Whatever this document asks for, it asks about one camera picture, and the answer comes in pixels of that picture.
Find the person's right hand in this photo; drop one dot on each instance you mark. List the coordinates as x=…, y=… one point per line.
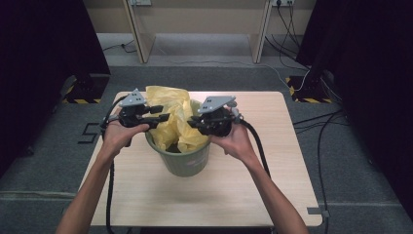
x=235, y=143

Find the yellow plastic bag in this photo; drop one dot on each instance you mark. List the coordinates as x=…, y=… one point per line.
x=170, y=107

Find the person's left hand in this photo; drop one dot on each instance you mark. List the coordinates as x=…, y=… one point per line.
x=118, y=136

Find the light wooden desk frame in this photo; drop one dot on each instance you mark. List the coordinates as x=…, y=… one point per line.
x=201, y=19

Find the green plastic bin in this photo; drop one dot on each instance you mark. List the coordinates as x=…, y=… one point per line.
x=185, y=162

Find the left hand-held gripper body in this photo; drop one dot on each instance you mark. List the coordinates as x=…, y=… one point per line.
x=133, y=112

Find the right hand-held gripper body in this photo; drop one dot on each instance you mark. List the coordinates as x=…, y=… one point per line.
x=217, y=120

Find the black stand base striped edge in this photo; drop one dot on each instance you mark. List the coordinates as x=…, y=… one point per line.
x=307, y=92
x=86, y=89

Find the wall socket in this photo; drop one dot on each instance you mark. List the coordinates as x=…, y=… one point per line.
x=140, y=2
x=283, y=2

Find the black curtain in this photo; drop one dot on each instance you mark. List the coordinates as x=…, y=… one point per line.
x=39, y=65
x=373, y=81

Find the grey tape piece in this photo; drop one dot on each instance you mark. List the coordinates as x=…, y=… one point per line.
x=316, y=211

